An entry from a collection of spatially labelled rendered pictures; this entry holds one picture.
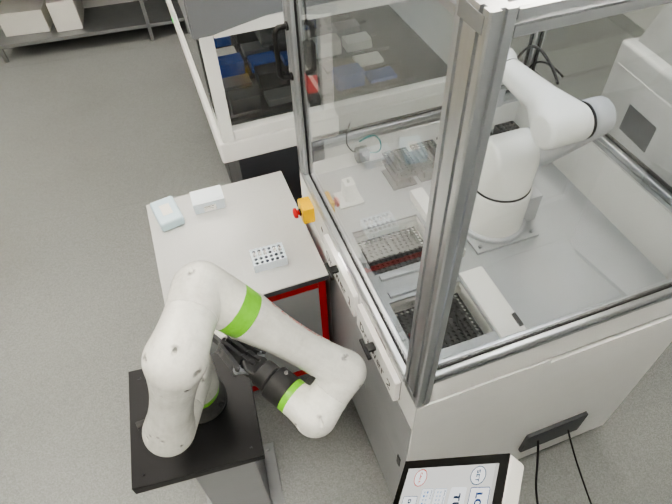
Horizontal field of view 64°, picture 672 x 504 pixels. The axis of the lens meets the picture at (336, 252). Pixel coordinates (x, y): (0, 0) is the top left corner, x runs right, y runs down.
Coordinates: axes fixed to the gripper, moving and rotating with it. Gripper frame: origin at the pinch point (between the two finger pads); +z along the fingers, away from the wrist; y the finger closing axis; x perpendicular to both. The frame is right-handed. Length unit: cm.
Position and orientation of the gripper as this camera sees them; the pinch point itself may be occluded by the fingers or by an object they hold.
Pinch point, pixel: (214, 333)
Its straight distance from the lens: 150.0
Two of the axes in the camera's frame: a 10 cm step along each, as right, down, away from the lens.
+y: 4.7, -2.3, 8.5
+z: -7.9, -5.4, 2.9
